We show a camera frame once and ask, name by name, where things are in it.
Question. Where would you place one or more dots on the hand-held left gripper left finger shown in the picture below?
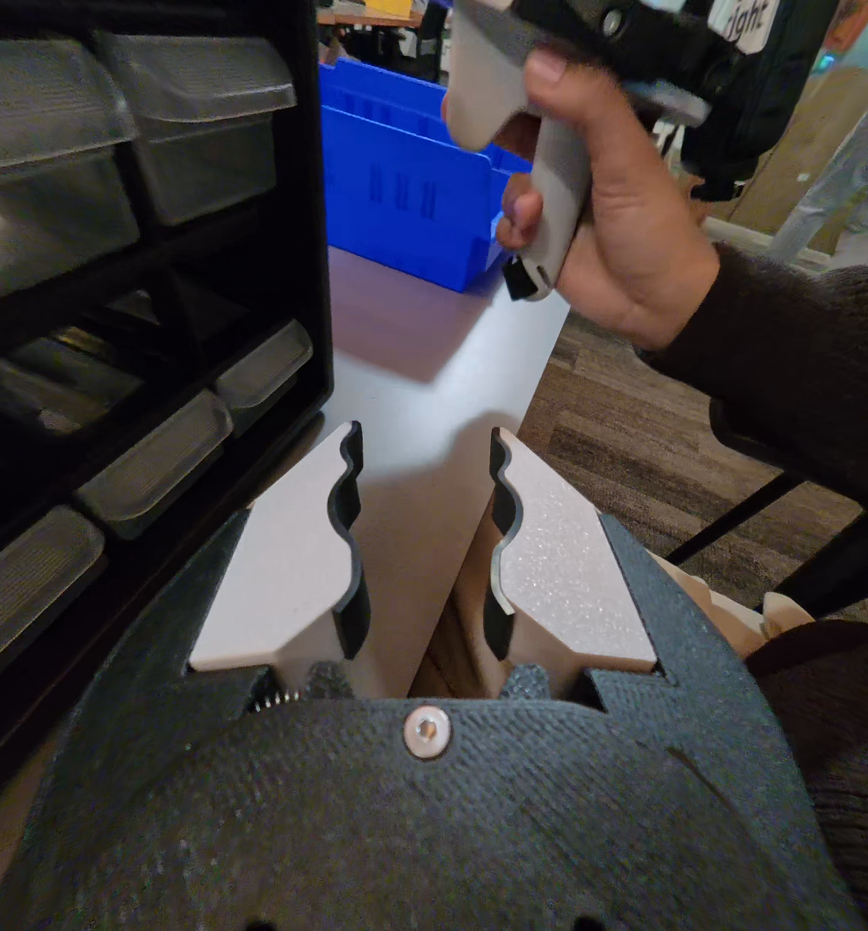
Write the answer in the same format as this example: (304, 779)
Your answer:
(281, 567)

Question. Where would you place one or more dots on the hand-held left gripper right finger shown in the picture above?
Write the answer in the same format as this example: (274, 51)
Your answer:
(572, 574)

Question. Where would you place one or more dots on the set of clear cabinet drawers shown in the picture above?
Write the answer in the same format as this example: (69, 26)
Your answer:
(150, 465)

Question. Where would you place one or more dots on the black drawer cabinet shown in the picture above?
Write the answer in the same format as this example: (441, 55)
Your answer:
(187, 262)

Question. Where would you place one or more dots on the grey desk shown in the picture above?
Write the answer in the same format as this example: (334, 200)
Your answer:
(419, 334)

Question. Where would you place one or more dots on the person's right hand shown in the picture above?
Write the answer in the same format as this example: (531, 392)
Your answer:
(638, 240)

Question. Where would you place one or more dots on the person's tan trousers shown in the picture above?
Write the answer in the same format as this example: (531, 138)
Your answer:
(732, 618)

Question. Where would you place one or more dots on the blue plastic bin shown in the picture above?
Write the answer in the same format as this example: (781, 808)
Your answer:
(397, 189)

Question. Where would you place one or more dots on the person's dark knit sweater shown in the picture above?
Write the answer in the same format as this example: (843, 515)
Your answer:
(841, 742)

